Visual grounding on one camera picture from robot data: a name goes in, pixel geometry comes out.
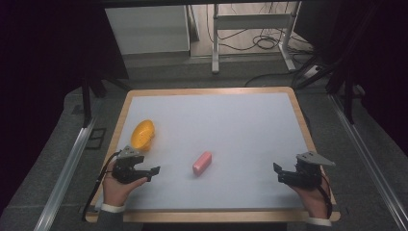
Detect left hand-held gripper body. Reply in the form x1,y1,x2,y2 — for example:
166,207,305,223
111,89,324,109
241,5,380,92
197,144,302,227
111,144,149,185

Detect black metal stand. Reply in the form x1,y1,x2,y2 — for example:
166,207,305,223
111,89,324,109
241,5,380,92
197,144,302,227
293,3,379,125
79,47,133,129

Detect pink soap bar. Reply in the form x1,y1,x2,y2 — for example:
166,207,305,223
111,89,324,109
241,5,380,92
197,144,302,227
191,151,214,177

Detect dark floor vent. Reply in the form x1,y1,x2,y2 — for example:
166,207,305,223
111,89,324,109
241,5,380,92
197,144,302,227
84,127,107,150

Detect person's right hand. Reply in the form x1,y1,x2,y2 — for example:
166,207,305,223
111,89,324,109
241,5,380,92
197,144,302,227
289,172,331,220

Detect red and black gripper cable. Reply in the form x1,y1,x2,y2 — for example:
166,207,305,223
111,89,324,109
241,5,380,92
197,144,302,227
317,172,334,219

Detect wooden table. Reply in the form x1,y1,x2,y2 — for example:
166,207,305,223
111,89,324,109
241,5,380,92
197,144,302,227
84,86,342,224

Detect white cabinet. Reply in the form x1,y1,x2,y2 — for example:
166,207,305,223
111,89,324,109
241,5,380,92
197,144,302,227
104,4,191,56

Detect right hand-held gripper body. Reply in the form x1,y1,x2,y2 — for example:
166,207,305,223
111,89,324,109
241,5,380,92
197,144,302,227
286,151,337,189

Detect black floor cables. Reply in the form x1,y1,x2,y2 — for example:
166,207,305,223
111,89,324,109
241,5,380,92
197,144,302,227
205,2,317,89

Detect yellow plastic bowl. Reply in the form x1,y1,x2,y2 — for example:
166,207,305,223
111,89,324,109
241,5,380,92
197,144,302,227
130,119,157,153

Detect aluminium rail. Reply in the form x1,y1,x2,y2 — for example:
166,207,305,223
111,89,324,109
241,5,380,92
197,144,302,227
33,117,98,231
328,93,408,231

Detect white table mat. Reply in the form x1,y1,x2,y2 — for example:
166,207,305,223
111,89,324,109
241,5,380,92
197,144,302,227
95,92,319,212

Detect person's left hand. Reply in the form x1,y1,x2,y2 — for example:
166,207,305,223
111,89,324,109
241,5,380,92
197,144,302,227
102,160,149,208

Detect white desk frame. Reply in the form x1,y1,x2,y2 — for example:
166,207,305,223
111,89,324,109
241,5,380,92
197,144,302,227
211,1,303,75

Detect white power strip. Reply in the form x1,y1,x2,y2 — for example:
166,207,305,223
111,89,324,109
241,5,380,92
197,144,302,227
301,64,322,80

